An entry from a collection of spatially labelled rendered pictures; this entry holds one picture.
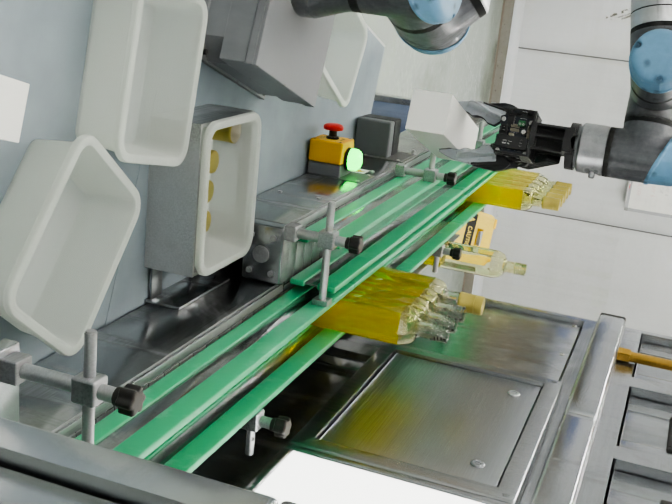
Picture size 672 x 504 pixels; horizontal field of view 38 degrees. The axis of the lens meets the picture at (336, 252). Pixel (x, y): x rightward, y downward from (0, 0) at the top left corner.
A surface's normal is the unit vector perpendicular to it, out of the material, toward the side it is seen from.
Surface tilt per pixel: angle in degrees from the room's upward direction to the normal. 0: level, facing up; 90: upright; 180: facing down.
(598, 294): 90
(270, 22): 1
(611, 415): 90
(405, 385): 90
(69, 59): 0
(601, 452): 90
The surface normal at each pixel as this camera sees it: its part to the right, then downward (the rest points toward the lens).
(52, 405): 0.10, -0.95
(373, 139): -0.35, 0.24
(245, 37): -0.30, -0.09
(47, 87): 0.93, 0.19
